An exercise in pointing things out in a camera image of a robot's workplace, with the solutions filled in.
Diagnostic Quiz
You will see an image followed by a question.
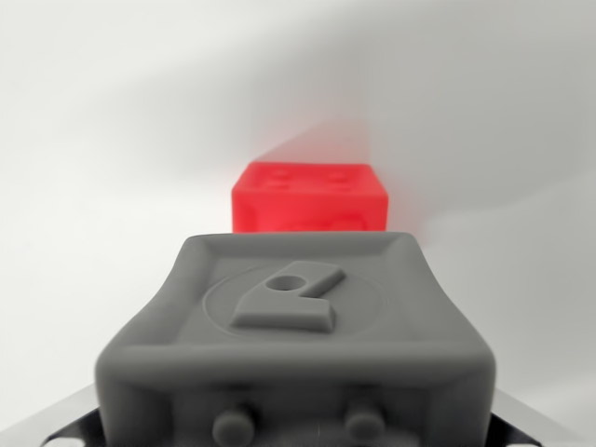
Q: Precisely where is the grey embossed cube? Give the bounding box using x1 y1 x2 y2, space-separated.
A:
92 231 497 447

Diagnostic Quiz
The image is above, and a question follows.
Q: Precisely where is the black-tipped silver gripper right finger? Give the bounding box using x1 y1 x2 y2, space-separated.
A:
486 389 596 447

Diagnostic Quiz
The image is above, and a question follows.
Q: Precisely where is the black-tipped silver gripper left finger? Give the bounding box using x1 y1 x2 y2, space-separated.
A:
0 385 109 447

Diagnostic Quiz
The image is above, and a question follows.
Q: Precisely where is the red embossed cube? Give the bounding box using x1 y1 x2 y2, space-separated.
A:
231 160 390 235

